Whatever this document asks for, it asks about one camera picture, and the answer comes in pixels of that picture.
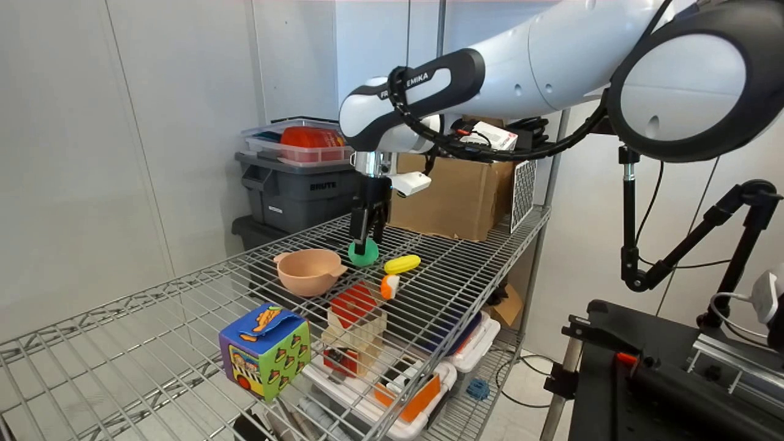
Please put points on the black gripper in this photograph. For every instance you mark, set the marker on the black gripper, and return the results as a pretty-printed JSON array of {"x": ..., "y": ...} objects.
[{"x": 371, "y": 185}]

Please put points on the green plush toy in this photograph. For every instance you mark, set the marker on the green plush toy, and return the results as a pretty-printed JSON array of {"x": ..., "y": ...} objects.
[{"x": 363, "y": 254}]

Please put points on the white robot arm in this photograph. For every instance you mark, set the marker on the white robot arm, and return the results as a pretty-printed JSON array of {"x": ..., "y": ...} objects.
[{"x": 522, "y": 70}]

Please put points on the yellow plush toy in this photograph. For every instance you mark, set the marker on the yellow plush toy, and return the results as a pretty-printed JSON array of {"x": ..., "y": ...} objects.
[{"x": 402, "y": 264}]

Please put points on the orange white plush toy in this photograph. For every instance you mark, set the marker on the orange white plush toy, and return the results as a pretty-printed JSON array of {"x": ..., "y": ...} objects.
[{"x": 391, "y": 284}]

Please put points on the pink pot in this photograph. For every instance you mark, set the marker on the pink pot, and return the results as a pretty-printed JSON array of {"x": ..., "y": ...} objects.
[{"x": 309, "y": 270}]

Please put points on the colourful soft toy cube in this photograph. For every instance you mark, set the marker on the colourful soft toy cube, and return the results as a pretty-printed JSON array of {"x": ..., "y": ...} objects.
[{"x": 262, "y": 348}]

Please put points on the grey plastic storage bin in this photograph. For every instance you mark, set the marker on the grey plastic storage bin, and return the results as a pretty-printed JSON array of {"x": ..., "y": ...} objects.
[{"x": 295, "y": 193}]

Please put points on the large brown cardboard box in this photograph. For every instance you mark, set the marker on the large brown cardboard box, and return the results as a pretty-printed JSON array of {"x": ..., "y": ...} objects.
[{"x": 449, "y": 196}]

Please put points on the clear box with red contents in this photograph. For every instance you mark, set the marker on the clear box with red contents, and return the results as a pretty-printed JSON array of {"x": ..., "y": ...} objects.
[{"x": 298, "y": 144}]

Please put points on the white orange plastic case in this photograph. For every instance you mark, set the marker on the white orange plastic case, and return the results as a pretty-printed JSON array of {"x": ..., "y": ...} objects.
[{"x": 417, "y": 400}]

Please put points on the small blue object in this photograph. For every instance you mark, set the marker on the small blue object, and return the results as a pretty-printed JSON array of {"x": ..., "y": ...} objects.
[{"x": 478, "y": 387}]

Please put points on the orange black clamp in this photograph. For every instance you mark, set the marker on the orange black clamp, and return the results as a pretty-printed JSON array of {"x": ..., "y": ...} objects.
[{"x": 627, "y": 362}]

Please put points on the black perforated board table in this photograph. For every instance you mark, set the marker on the black perforated board table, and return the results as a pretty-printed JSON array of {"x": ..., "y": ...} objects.
[{"x": 676, "y": 382}]

